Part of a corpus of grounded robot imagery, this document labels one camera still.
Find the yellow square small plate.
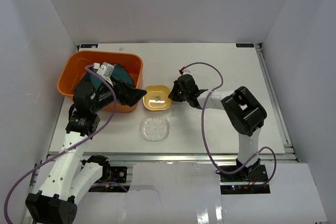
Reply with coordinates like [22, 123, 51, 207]
[143, 85, 172, 111]

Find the teal square large plate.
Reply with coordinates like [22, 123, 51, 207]
[111, 64, 134, 86]

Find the clear glass round plate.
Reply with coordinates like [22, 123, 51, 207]
[140, 116, 170, 142]

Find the dark blue leaf plate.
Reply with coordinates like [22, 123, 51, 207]
[82, 72, 102, 90]

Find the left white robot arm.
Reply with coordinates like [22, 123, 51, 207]
[25, 80, 147, 223]

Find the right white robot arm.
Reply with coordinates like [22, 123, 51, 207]
[168, 74, 267, 182]

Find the orange plastic bin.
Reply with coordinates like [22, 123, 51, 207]
[58, 50, 143, 113]

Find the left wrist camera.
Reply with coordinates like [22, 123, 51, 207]
[93, 62, 114, 86]

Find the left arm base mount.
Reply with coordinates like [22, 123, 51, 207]
[81, 155, 130, 193]

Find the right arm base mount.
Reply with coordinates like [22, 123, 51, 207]
[216, 164, 271, 195]

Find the aluminium table frame rail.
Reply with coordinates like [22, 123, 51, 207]
[26, 42, 300, 219]

